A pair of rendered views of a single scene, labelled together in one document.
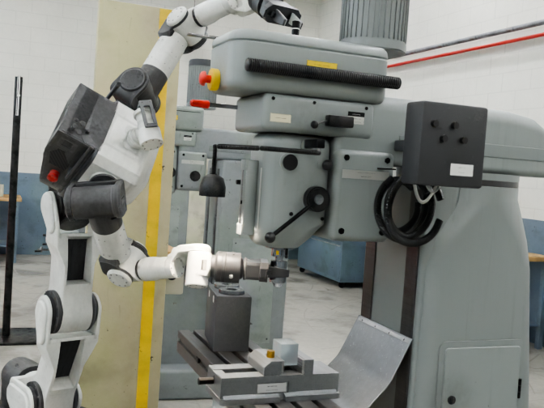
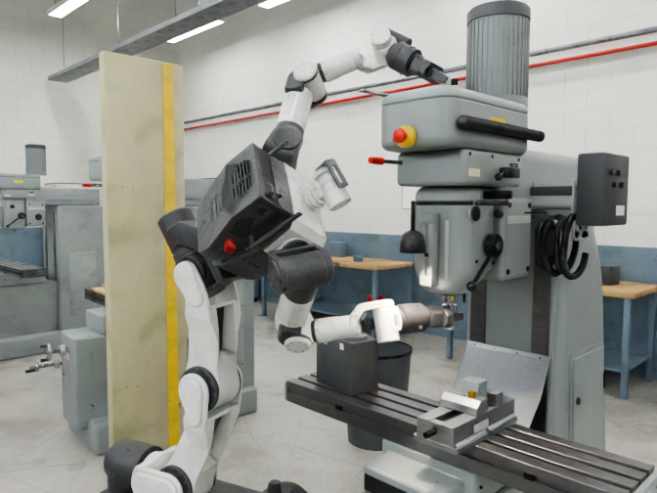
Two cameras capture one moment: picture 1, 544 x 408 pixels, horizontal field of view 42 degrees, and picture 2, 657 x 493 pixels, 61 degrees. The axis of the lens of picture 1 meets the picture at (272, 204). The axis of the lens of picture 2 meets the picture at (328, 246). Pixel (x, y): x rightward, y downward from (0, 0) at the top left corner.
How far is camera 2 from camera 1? 1.13 m
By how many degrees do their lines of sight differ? 23
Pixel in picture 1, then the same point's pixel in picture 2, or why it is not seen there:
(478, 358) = (587, 362)
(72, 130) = (269, 196)
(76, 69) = not seen: outside the picture
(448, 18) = not seen: hidden behind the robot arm
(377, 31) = (516, 89)
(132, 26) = (137, 79)
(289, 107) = (478, 161)
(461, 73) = (321, 121)
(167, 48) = (302, 105)
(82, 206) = (298, 278)
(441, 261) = (568, 288)
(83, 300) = (232, 372)
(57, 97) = not seen: outside the picture
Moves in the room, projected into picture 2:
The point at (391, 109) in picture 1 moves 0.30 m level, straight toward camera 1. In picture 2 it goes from (528, 159) to (592, 151)
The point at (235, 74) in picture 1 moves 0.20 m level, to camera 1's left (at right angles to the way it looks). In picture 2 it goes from (444, 131) to (376, 127)
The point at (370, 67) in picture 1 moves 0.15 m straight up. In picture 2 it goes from (522, 122) to (523, 72)
